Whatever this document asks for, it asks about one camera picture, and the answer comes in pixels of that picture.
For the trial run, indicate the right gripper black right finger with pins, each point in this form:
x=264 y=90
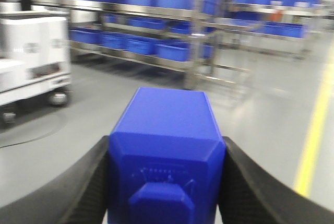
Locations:
x=249 y=194

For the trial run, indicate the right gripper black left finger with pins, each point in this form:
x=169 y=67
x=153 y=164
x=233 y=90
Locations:
x=78 y=195

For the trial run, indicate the blue plastic bottle-shaped part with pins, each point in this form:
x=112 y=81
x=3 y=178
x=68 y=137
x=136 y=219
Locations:
x=166 y=157

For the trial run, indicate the steel shelf rack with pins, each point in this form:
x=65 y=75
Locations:
x=179 y=35

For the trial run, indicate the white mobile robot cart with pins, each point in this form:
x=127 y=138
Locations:
x=35 y=60

